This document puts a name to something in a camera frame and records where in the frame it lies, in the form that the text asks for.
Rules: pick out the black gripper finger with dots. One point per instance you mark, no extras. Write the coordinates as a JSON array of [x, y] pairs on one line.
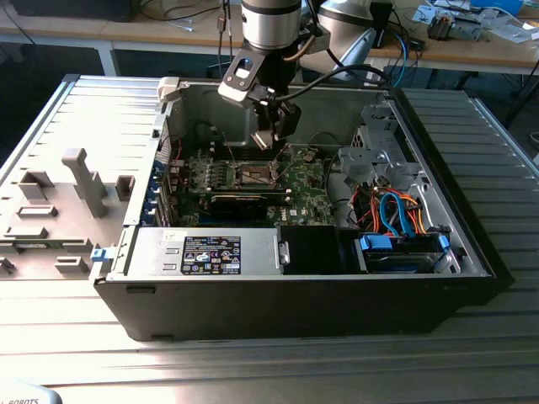
[[289, 122], [264, 120]]

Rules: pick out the CPU with silver top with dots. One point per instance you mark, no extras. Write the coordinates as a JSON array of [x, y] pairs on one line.
[[262, 140]]

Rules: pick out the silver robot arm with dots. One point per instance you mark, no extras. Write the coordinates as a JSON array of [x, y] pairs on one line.
[[269, 25]]

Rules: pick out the CPU socket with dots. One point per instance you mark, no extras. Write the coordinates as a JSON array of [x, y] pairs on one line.
[[252, 174]]

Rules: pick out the black finned CPU cooler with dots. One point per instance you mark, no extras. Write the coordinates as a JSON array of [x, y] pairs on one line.
[[440, 27]]

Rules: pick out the round coin cell battery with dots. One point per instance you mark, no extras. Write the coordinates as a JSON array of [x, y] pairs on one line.
[[309, 155]]

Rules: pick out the green motherboard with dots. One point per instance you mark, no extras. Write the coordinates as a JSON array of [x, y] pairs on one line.
[[307, 185]]

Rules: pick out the silver metal drive cage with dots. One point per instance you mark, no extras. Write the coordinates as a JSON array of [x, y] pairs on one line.
[[366, 162]]

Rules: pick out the black graphics card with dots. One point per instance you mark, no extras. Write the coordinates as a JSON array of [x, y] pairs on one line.
[[238, 206]]

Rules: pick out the white label tag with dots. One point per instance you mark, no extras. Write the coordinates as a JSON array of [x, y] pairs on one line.
[[375, 76]]

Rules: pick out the green RAM stick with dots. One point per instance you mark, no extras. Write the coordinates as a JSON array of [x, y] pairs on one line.
[[198, 191]]

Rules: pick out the beige plastic case latch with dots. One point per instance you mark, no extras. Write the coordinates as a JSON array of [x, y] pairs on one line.
[[168, 88]]

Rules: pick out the black upright box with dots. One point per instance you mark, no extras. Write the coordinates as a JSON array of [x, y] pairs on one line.
[[382, 21]]

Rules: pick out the light wooden desk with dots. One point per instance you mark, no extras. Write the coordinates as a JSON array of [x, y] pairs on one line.
[[463, 52], [126, 29]]

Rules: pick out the silver power supply unit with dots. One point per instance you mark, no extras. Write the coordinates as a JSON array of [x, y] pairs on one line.
[[160, 252]]

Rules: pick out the hard disk in blue carrier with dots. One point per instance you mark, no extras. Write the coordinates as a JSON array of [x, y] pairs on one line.
[[396, 261]]

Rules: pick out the black PC case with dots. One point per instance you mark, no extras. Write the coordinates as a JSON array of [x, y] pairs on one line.
[[252, 307]]

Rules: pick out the grey metal part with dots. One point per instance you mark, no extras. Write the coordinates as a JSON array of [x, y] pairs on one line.
[[469, 30]]

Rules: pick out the blue plastic latch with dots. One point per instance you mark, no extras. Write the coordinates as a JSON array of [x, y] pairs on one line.
[[100, 255]]

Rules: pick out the black device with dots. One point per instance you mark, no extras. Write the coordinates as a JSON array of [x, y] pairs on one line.
[[71, 8]]

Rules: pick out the grey parts rack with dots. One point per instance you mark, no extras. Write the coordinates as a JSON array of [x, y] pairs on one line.
[[63, 210]]

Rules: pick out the blue box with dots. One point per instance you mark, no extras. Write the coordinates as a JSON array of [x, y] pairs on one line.
[[497, 5]]

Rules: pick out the white papers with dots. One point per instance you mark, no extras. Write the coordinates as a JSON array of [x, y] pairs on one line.
[[513, 31]]

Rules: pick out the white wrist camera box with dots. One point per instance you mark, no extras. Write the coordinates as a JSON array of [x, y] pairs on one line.
[[238, 90]]

